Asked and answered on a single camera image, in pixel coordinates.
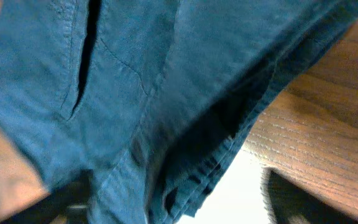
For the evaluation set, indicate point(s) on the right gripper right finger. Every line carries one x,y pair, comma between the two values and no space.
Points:
287,203

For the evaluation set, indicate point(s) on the navy blue shorts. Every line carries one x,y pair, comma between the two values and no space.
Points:
150,100

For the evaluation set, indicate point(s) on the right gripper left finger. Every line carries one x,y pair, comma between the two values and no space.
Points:
69,201

